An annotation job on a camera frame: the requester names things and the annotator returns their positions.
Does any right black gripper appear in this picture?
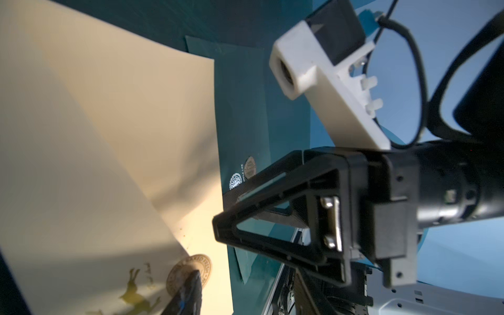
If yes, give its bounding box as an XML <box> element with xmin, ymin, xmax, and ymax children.
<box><xmin>212</xmin><ymin>150</ymin><xmax>419</xmax><ymax>288</ymax></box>

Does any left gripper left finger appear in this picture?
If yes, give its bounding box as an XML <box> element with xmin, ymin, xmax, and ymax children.
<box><xmin>161</xmin><ymin>270</ymin><xmax>203</xmax><ymax>315</ymax></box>

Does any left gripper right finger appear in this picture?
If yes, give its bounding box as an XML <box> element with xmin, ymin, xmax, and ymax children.
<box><xmin>293</xmin><ymin>269</ymin><xmax>337</xmax><ymax>315</ymax></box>

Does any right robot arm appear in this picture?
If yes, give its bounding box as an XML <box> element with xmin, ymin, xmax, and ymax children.
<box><xmin>213</xmin><ymin>1</ymin><xmax>503</xmax><ymax>314</ymax></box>

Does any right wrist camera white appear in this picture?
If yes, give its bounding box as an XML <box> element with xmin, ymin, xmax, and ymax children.
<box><xmin>269</xmin><ymin>1</ymin><xmax>392</xmax><ymax>150</ymax></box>

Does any tan kraft envelope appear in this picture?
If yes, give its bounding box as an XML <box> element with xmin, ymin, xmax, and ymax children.
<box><xmin>1</xmin><ymin>1</ymin><xmax>234</xmax><ymax>314</ymax></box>

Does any dark green envelope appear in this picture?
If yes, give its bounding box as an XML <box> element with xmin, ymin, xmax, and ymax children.
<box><xmin>184</xmin><ymin>35</ymin><xmax>316</xmax><ymax>284</ymax></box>

